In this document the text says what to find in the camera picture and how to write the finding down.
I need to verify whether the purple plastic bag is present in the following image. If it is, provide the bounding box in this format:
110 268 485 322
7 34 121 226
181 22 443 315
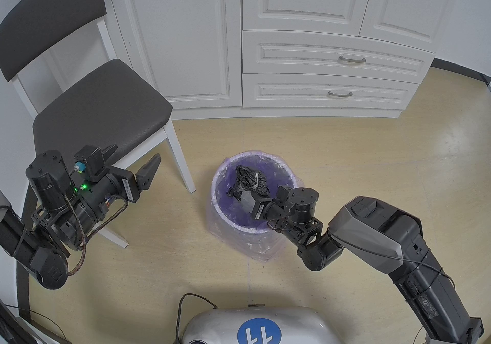
205 150 304 262

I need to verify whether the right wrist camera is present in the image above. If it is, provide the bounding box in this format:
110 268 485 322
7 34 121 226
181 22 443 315
274 185 294 207

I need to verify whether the white trash bin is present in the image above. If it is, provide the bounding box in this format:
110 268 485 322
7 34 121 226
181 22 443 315
212 154 297 235

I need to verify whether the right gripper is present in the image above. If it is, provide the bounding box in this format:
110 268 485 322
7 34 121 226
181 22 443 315
249 197 287 223

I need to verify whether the black cable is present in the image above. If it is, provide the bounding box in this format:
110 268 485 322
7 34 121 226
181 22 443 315
175 293 219 344

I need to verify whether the white chair dark grey seat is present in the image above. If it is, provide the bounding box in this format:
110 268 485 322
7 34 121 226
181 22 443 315
0 0 196 249

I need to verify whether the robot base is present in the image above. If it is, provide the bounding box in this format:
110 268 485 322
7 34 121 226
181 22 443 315
184 306 340 344

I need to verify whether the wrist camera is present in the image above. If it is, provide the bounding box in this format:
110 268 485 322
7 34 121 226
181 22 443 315
274 185 294 207
74 145 105 182

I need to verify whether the white wardrobe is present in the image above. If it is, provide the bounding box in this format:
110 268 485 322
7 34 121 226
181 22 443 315
15 0 461 120

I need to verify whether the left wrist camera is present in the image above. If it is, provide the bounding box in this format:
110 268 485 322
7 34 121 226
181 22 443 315
74 145 105 182

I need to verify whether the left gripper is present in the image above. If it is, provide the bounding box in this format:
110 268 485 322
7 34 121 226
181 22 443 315
73 144 161 237

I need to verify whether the black plastic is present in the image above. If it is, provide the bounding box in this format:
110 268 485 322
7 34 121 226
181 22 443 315
227 165 271 202

